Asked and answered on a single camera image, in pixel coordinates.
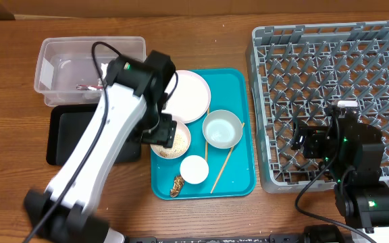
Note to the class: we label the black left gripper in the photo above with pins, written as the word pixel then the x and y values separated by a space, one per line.
pixel 165 134

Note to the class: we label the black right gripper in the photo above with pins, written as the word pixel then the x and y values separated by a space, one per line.
pixel 313 135

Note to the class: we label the white plastic cup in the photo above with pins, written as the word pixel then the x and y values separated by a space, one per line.
pixel 194 169

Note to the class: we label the grey-green bowl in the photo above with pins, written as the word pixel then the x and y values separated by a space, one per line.
pixel 222 129

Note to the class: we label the red snack wrapper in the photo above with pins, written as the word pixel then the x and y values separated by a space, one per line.
pixel 89 87

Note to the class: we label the white tissue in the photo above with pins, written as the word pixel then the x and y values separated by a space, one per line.
pixel 102 80

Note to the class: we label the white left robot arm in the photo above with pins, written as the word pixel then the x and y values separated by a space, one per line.
pixel 129 110

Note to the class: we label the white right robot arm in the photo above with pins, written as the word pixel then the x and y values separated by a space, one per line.
pixel 351 152

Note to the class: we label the grey dishwasher rack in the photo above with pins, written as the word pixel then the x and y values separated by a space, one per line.
pixel 295 71

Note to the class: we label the pink bowl with rice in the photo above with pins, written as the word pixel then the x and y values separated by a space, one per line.
pixel 181 143

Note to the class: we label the large white plate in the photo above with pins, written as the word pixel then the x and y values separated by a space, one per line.
pixel 191 98

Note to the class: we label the brown food scrap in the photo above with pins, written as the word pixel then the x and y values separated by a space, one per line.
pixel 177 187

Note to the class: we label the teal serving tray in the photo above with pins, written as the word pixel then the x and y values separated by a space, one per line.
pixel 239 178

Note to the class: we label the black tray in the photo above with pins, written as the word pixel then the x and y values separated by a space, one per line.
pixel 67 125

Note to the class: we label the clear plastic bin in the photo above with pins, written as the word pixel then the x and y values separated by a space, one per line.
pixel 64 63

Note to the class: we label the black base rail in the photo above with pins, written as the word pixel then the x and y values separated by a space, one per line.
pixel 272 238

